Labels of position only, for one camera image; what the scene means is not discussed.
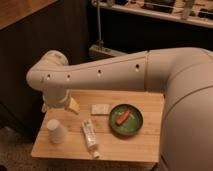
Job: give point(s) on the wooden cabinet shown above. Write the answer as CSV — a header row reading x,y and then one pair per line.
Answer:
x,y
61,26

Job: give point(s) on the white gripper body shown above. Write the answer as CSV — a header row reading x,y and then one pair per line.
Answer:
x,y
56,98

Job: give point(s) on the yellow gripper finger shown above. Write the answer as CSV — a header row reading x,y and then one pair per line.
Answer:
x,y
73,106
44,108

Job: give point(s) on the white paper cup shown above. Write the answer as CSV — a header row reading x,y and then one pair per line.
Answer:
x,y
56,131

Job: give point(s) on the metal shelf rack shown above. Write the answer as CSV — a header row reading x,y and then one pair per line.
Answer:
x,y
192,12

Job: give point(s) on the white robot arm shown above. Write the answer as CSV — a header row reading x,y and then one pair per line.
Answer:
x,y
183,75

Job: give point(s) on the green bowl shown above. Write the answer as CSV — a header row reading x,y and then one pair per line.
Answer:
x,y
131,125

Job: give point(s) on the wooden table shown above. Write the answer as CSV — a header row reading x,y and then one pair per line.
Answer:
x,y
142,147

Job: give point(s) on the white tube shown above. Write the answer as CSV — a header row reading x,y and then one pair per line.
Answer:
x,y
90,138

